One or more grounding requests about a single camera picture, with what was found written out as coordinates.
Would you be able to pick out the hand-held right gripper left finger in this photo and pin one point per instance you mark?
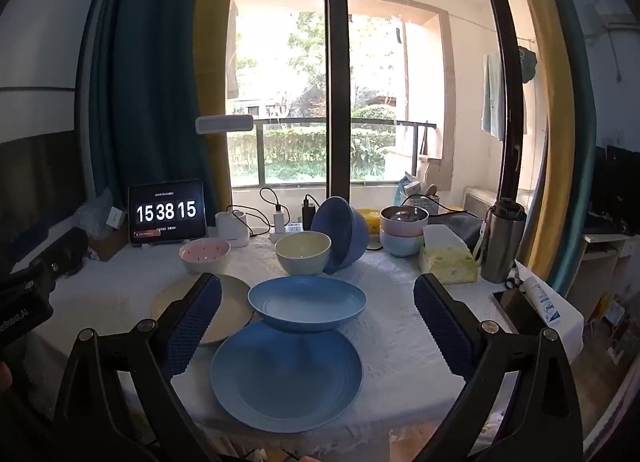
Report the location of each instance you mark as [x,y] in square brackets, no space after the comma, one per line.
[197,322]

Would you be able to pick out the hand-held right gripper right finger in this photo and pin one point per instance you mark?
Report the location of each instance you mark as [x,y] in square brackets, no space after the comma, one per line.
[440,327]

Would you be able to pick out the large beige ceramic bowl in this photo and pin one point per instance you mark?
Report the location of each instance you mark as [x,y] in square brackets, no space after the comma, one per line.
[235,307]

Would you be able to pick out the pink dotted bowl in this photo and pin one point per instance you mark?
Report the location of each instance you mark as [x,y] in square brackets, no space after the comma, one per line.
[205,264]

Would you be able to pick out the large blue plate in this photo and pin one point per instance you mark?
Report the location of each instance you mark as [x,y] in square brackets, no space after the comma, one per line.
[285,382]

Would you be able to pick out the small blue plate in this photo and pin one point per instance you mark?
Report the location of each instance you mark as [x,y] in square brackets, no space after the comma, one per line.
[305,299]

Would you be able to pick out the white textured tablecloth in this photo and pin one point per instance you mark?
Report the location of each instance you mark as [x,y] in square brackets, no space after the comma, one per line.
[400,342]

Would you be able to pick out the black round object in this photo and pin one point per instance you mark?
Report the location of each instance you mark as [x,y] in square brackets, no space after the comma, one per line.
[75,252]

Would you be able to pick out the black smartphone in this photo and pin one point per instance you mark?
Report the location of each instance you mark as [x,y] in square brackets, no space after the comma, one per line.
[515,309]

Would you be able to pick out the light blue bowl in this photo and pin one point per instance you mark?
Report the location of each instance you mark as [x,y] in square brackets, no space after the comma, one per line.
[400,246]

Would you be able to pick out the white cylindrical holder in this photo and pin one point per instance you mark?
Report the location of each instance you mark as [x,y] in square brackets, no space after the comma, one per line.
[231,234]

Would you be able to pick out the cardboard box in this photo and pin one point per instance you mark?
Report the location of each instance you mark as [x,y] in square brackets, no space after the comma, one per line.
[107,244]

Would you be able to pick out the dark bag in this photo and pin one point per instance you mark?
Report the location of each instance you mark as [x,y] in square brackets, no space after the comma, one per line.
[465,229]

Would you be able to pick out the steel thermos bottle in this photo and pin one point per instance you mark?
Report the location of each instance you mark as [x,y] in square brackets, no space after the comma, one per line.
[502,247]

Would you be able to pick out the pale pink bowl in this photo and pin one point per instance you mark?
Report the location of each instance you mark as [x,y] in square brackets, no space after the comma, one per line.
[405,229]

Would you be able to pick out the white tube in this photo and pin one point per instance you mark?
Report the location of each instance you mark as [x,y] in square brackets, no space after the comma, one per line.
[545,302]

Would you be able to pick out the clear plastic bag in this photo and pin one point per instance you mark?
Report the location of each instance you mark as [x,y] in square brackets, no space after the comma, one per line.
[92,214]

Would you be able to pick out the tablet with clock display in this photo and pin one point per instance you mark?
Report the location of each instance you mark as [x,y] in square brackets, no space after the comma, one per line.
[167,212]

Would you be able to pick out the cream bowl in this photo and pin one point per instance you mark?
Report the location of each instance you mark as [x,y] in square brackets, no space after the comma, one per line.
[302,262]

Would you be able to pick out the small white box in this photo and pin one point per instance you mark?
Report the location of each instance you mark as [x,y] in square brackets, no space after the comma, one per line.
[116,218]

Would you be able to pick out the white plastic basket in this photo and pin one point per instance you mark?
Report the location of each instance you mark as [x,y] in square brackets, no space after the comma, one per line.
[422,204]

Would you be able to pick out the yellow bag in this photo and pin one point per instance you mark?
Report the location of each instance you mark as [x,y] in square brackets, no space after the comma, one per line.
[372,219]

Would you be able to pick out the dark blue bowl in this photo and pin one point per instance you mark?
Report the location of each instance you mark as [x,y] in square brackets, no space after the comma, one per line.
[350,237]

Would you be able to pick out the white charger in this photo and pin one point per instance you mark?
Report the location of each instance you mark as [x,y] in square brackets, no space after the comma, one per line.
[279,222]

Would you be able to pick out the white power strip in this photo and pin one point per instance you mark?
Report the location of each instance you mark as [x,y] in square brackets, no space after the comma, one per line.
[292,229]

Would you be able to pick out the blue white packet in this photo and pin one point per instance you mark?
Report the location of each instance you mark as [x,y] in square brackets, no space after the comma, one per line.
[407,189]

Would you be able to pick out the black charger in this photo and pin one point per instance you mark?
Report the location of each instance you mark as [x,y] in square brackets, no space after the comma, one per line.
[308,217]

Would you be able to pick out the white side desk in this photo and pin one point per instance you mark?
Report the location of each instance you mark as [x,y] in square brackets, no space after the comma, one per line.
[605,262]

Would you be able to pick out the balcony railing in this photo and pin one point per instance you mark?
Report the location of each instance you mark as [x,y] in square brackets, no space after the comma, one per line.
[375,123]

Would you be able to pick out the black monitor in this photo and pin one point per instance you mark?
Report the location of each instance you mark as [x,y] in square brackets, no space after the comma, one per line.
[620,187]

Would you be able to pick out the teal curtain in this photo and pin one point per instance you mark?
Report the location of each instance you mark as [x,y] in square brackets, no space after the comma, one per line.
[582,117]
[145,92]

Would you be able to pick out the light blue hanging towel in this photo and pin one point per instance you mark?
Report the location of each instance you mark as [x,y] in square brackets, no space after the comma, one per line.
[492,97]

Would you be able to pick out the yellow curtain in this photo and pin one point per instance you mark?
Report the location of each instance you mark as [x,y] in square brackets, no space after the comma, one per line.
[555,117]
[212,42]

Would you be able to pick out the dark hanging cloth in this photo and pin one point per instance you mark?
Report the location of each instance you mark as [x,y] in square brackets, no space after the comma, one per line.
[527,62]

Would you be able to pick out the dark sliding door frame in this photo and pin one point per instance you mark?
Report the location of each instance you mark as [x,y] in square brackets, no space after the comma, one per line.
[336,92]

